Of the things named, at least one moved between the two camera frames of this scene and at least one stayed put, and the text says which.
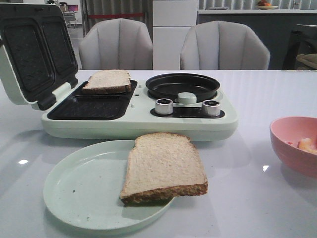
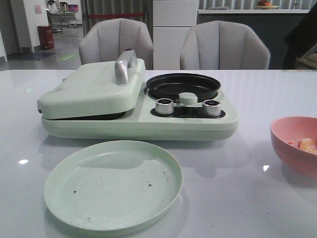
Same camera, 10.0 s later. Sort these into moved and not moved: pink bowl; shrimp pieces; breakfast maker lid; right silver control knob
Moved: breakfast maker lid
Not moved: shrimp pieces; pink bowl; right silver control knob
